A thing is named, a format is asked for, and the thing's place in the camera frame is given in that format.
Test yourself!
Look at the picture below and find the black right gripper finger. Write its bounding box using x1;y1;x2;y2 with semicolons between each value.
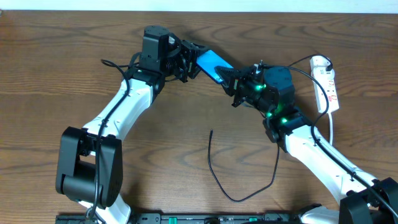
215;66;243;83
221;81;239;96

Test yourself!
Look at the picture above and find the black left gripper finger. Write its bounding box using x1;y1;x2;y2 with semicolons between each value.
187;62;201;79
187;42;209;61

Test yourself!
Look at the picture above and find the blue Samsung Galaxy smartphone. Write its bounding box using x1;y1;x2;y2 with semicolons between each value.
197;50;233;84

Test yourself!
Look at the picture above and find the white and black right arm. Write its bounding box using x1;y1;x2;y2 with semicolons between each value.
215;65;397;223

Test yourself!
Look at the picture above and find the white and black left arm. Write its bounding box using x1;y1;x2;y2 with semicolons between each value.
55;37;208;223

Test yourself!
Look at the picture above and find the white USB charger adapter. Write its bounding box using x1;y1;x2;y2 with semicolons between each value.
310;55;333;72

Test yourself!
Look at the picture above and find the white power strip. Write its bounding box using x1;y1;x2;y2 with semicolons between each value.
311;67;340;113

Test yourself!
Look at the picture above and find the black charger cable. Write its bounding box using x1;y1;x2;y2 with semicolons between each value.
207;54;333;203

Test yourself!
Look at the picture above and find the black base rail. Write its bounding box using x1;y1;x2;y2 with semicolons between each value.
55;212;340;224

